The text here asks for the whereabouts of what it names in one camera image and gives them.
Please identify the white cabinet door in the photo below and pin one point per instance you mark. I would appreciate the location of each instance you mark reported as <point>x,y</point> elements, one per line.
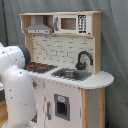
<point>63,106</point>

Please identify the white microwave door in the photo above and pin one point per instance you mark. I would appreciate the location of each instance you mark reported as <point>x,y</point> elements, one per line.
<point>80,24</point>

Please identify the grey toy sink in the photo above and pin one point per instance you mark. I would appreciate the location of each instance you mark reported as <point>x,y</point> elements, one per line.
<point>72,74</point>

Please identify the black toy faucet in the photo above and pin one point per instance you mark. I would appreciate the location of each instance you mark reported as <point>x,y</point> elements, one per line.
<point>82,64</point>

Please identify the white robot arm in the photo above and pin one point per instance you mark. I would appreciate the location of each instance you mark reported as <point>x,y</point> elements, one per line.
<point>18,87</point>

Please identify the grey range hood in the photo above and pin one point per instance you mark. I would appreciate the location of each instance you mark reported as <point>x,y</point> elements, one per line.
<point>38,27</point>

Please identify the black toy stovetop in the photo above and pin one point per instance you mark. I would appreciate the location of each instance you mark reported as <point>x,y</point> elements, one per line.
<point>39,67</point>

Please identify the wooden toy kitchen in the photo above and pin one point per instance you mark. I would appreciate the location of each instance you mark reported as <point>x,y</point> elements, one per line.
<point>61,50</point>

